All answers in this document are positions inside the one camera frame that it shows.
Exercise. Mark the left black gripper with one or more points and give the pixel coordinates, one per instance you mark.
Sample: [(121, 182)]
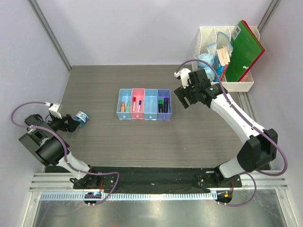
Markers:
[(72, 125)]

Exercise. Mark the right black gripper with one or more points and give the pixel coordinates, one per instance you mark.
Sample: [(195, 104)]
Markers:
[(180, 92)]

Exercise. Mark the blue white tape roll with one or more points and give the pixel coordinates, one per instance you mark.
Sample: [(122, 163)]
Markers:
[(81, 117)]

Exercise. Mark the purple cap black highlighter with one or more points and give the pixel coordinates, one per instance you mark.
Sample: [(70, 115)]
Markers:
[(166, 105)]

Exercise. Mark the green cap black highlighter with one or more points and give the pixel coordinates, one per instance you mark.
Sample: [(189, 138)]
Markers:
[(160, 106)]

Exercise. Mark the purple drawer box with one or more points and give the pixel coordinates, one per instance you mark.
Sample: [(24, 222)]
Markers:
[(161, 94)]

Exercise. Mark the blue cap whiteboard marker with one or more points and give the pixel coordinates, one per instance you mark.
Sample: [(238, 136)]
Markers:
[(139, 105)]

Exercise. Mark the red cap whiteboard marker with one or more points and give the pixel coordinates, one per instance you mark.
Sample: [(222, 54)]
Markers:
[(134, 102)]

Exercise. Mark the pink drawer box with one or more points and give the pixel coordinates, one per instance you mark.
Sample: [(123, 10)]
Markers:
[(139, 93)]

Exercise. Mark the light blue drawer box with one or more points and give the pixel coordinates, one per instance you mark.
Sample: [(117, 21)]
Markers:
[(125, 95)]

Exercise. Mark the orange mini highlighter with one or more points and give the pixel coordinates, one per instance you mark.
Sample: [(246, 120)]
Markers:
[(122, 108)]

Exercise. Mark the light green mini highlighter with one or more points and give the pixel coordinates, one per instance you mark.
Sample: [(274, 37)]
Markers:
[(128, 107)]

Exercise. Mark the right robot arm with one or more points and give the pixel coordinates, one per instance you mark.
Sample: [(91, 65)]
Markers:
[(257, 143)]

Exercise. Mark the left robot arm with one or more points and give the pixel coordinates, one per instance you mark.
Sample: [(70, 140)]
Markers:
[(48, 150)]

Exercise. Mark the lower blue tape dispenser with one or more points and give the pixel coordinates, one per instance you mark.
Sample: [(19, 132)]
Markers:
[(210, 74)]

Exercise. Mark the blue red card box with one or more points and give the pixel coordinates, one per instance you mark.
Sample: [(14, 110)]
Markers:
[(220, 67)]

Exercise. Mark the wooden sticks bundle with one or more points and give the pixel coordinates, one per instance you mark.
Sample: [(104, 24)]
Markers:
[(223, 56)]

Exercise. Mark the white plastic organizer basket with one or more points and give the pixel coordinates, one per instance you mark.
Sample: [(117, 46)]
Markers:
[(207, 36)]

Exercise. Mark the clear blue zip bag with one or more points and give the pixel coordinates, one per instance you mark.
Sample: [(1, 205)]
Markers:
[(222, 40)]

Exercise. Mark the green plastic folder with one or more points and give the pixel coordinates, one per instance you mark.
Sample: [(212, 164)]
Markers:
[(234, 71)]

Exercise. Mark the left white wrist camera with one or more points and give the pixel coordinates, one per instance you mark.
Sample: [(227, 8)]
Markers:
[(54, 110)]

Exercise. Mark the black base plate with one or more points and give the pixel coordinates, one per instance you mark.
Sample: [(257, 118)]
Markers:
[(165, 180)]

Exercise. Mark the slotted cable duct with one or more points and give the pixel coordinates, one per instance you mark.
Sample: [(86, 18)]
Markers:
[(93, 196)]

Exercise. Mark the left corner aluminium post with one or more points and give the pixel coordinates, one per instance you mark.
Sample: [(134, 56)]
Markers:
[(49, 32)]

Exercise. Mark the corner aluminium post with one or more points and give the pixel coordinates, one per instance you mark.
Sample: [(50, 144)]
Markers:
[(273, 5), (49, 32)]

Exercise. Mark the right corner aluminium post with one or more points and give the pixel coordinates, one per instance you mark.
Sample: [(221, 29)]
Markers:
[(273, 5)]

